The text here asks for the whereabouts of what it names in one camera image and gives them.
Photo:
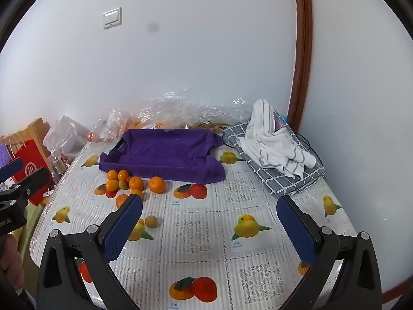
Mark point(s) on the purple towel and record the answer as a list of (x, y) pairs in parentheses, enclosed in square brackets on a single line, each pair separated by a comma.
[(167, 155)]

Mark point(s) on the brown wooden door frame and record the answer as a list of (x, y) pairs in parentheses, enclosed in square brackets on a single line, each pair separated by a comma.
[(305, 55)]

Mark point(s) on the clear bag of oranges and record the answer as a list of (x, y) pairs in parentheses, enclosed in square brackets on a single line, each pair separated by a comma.
[(129, 124)]

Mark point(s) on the brown nuts pile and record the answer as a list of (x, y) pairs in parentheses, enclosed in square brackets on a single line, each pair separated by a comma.
[(211, 125)]

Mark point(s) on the white plastic bag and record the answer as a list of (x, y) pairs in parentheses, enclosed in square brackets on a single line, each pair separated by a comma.
[(64, 132)]

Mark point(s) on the person's left hand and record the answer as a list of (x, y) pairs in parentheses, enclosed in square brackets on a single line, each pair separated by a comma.
[(9, 258)]

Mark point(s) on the yellow green cloth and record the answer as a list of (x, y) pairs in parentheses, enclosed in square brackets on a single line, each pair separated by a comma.
[(30, 226)]

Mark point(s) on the pink packet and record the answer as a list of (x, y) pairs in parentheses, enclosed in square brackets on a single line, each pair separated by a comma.
[(278, 125)]

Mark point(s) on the crumpled clear plastic bag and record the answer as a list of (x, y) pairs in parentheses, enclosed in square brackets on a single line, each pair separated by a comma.
[(193, 109)]

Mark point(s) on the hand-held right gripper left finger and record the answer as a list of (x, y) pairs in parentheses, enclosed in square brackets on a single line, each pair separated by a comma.
[(124, 229)]

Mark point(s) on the large orange mandarin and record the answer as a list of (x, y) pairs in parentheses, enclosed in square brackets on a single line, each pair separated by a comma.
[(156, 184)]

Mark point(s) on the purple woven bag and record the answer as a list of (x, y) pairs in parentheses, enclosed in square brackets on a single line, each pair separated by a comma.
[(5, 155)]

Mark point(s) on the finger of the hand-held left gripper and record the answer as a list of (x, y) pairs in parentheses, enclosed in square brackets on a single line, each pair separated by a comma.
[(11, 168), (35, 182)]

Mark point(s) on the white light switch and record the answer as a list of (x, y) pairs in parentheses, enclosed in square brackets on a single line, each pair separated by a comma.
[(112, 18)]

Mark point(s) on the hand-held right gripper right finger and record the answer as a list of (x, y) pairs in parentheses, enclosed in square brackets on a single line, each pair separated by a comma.
[(296, 232)]

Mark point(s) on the red paper bag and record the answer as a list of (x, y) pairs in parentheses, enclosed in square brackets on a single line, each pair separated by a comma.
[(32, 158)]

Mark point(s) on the white striped towel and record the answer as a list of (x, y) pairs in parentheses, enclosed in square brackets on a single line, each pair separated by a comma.
[(274, 145)]

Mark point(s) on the small red label bottle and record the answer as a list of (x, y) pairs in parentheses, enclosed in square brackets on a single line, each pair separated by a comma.
[(65, 160)]

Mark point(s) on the wooden chair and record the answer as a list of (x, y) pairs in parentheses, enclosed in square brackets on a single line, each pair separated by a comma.
[(35, 129)]

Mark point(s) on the clear bottle white cap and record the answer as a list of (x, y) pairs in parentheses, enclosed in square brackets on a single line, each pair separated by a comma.
[(57, 165)]

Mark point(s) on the green yellow kumquat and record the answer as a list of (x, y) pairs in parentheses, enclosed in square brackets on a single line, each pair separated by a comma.
[(123, 185), (151, 221)]

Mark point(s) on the grey plaid cloth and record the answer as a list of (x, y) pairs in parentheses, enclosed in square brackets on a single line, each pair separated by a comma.
[(284, 180)]

